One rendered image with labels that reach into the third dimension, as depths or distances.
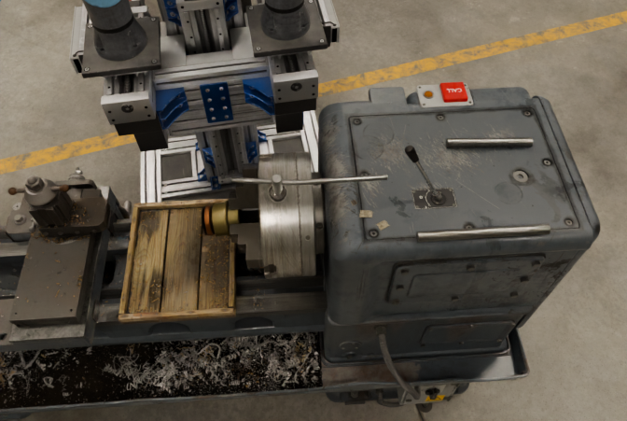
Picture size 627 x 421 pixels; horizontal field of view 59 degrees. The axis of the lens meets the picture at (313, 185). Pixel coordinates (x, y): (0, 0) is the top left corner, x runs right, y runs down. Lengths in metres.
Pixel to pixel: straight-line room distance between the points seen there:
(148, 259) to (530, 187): 1.02
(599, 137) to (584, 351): 1.21
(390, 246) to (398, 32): 2.54
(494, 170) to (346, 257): 0.41
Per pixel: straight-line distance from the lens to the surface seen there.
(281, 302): 1.55
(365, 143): 1.34
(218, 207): 1.41
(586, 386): 2.61
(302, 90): 1.71
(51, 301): 1.58
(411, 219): 1.23
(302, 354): 1.82
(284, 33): 1.72
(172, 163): 2.69
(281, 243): 1.28
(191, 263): 1.61
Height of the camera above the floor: 2.29
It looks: 55 degrees down
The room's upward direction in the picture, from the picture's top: straight up
